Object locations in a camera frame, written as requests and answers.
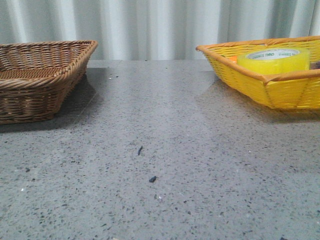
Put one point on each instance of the yellow packing tape roll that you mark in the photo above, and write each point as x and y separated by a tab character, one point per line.
276	60

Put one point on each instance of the orange plush carrot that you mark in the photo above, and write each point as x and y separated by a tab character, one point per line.
233	59

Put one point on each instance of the white pleated curtain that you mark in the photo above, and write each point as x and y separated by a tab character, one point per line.
156	29

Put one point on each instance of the brown wicker basket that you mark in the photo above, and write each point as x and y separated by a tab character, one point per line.
36	77

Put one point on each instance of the yellow wicker basket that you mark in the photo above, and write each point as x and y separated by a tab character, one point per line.
291	90

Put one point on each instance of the brown object in basket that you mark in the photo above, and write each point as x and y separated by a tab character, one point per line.
315	65

